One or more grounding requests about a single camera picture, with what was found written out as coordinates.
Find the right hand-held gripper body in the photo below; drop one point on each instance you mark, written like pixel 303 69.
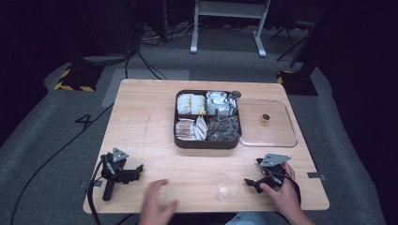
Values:
pixel 272 170

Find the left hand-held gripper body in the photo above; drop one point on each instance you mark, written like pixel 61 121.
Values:
pixel 113 172

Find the person's right hand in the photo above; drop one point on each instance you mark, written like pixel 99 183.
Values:
pixel 283 195

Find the person's left hand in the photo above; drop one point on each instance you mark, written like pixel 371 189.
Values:
pixel 156 203

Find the grey tape piece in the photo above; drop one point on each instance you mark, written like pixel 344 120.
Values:
pixel 93 184
pixel 316 176

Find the clear plastic cup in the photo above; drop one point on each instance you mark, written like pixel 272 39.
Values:
pixel 228 187

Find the person's light blue pants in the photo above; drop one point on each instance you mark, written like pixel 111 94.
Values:
pixel 247 219

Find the clear box lid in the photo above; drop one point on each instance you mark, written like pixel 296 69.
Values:
pixel 266 123

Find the pile of dark packets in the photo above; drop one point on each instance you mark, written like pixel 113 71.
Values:
pixel 223 128

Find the pile of clear stick packets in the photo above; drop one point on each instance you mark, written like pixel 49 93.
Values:
pixel 191 128

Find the brown compartment box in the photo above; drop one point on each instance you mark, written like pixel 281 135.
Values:
pixel 206 120

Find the pile of silver packets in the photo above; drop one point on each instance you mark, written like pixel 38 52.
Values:
pixel 221 103

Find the small round grey cap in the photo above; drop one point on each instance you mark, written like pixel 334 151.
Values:
pixel 235 94

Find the pile of white yellow packets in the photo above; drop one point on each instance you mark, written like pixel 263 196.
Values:
pixel 191 104

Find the black yellow striped stand base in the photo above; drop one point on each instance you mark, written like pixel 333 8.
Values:
pixel 295 82
pixel 79 78

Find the black tripod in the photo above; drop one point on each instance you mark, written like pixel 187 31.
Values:
pixel 289 37

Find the white desk frame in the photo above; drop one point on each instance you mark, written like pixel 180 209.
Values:
pixel 228 22

